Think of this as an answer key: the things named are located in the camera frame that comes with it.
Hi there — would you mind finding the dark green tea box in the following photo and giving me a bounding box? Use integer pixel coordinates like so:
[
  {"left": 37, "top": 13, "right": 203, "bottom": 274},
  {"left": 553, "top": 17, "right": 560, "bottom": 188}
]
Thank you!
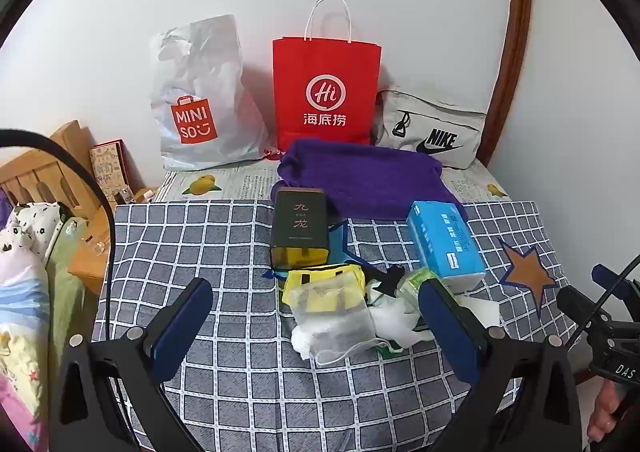
[{"left": 270, "top": 187, "right": 330, "bottom": 271}]

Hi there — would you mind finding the person right hand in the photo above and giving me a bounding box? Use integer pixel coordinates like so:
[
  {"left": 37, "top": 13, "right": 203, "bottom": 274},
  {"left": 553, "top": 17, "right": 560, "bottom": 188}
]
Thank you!
[{"left": 587, "top": 380, "right": 622, "bottom": 442}]

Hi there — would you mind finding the white Nike pouch bag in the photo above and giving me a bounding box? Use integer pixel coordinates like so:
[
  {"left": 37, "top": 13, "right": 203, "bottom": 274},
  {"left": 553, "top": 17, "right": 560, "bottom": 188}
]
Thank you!
[{"left": 374, "top": 88, "right": 486, "bottom": 169}]

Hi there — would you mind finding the purple fleece cloth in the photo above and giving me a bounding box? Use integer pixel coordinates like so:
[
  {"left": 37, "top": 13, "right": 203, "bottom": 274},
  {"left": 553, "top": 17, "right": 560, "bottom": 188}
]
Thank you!
[{"left": 271, "top": 139, "right": 468, "bottom": 220}]

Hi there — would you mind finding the white Miniso plastic bag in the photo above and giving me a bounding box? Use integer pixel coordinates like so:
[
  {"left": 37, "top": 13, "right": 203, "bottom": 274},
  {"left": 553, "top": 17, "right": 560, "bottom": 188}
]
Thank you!
[{"left": 150, "top": 15, "right": 270, "bottom": 172}]

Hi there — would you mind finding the colourful quilt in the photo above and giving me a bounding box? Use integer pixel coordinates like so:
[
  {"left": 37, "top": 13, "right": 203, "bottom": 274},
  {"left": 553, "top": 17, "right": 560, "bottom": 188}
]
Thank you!
[{"left": 0, "top": 202, "right": 96, "bottom": 451}]

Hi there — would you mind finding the red Haidilao paper bag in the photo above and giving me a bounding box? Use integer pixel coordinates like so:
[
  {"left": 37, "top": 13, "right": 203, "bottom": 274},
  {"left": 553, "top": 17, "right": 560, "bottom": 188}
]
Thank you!
[{"left": 272, "top": 5, "right": 382, "bottom": 152}]

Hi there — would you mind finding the patterned gift box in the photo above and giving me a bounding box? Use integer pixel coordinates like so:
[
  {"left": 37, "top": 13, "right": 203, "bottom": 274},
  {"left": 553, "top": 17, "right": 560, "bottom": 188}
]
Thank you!
[{"left": 89, "top": 139, "right": 134, "bottom": 202}]

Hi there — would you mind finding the white mesh drawstring bag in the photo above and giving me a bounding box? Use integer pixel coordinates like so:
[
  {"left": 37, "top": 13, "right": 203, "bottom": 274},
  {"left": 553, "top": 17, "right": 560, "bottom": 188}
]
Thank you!
[{"left": 291, "top": 300, "right": 385, "bottom": 366}]

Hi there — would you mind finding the wooden door frame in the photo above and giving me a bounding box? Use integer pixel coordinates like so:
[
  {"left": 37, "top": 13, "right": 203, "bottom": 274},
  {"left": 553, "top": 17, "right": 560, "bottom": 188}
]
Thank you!
[{"left": 476, "top": 0, "right": 533, "bottom": 166}]

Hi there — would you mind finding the newspaper with mango print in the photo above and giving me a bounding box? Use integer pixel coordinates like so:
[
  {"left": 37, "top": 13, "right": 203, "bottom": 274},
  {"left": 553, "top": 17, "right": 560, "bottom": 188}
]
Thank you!
[{"left": 153, "top": 160, "right": 510, "bottom": 203}]

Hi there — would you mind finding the blue tissue pack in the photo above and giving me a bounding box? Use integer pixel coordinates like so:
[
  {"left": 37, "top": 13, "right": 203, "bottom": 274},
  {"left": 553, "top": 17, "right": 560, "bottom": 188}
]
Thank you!
[{"left": 407, "top": 201, "right": 486, "bottom": 294}]

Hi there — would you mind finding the black cable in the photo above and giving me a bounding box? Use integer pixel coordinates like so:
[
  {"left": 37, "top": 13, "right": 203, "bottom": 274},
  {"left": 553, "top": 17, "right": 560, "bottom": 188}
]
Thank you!
[{"left": 0, "top": 128, "right": 117, "bottom": 333}]

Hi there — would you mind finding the grey checked bed sheet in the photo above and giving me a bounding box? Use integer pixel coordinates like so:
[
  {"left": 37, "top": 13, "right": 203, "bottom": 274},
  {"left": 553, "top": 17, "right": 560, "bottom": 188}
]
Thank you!
[{"left": 93, "top": 200, "right": 575, "bottom": 451}]

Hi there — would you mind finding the yellow black pouch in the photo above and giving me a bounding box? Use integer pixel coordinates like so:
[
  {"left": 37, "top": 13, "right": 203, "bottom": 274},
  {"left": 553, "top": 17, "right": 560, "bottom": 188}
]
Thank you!
[{"left": 282, "top": 264, "right": 366, "bottom": 313}]

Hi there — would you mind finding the green wet wipes pack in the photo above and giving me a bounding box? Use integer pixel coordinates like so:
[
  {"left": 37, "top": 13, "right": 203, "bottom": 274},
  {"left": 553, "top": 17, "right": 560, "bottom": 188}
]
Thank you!
[{"left": 396, "top": 267, "right": 439, "bottom": 313}]

